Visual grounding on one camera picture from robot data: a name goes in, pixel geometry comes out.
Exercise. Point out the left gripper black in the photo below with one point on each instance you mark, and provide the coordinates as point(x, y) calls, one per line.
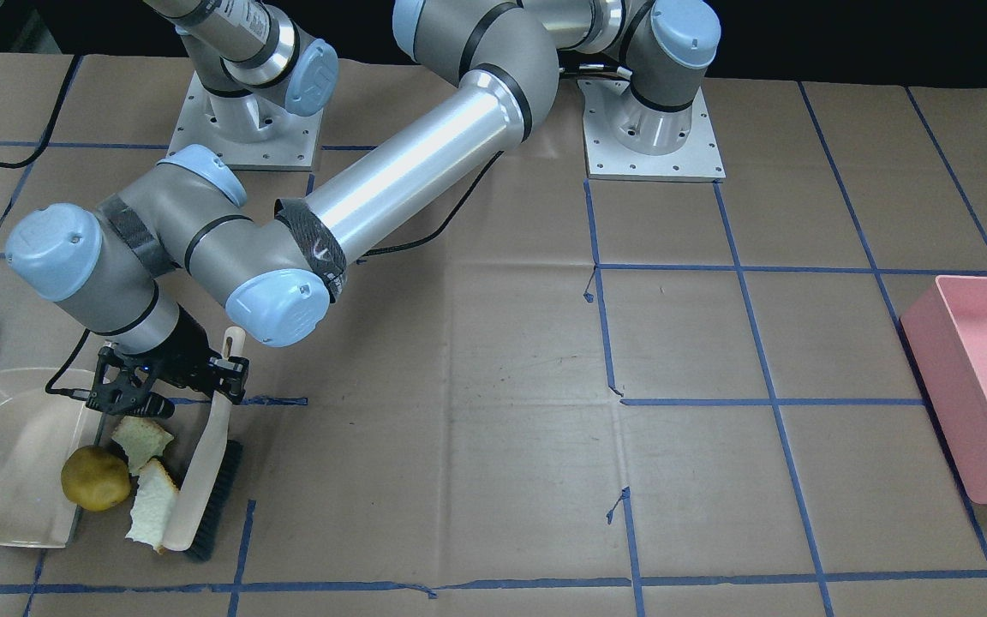
point(188, 347)

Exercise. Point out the small bread piece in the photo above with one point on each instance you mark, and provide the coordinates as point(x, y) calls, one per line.
point(141, 439)

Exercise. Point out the yellow-green potato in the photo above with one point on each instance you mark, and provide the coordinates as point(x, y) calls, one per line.
point(95, 479)

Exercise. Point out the beige hand brush black bristles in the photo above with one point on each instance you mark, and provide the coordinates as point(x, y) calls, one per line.
point(193, 522)

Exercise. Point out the white bread slice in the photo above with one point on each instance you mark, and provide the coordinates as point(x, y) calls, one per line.
point(153, 505)

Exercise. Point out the beige plastic dustpan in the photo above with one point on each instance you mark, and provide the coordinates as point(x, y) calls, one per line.
point(38, 431)

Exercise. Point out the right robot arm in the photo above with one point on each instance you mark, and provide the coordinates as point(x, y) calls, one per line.
point(263, 80)

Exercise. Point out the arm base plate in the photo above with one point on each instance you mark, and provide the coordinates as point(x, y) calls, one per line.
point(246, 133)
point(625, 141)

